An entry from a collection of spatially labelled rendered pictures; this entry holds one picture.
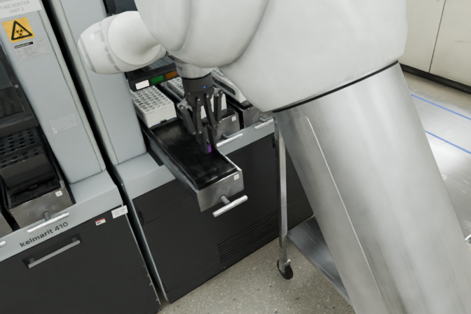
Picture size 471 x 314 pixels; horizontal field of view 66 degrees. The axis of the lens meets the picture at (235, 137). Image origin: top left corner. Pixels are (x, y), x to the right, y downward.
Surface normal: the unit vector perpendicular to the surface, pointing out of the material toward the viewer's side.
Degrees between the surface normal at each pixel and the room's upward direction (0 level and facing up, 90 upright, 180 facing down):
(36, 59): 90
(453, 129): 0
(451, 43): 90
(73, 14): 90
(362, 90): 60
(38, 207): 90
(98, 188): 0
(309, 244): 0
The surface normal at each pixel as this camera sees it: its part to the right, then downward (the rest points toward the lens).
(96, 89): 0.54, 0.43
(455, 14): -0.83, 0.38
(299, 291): -0.10, -0.82
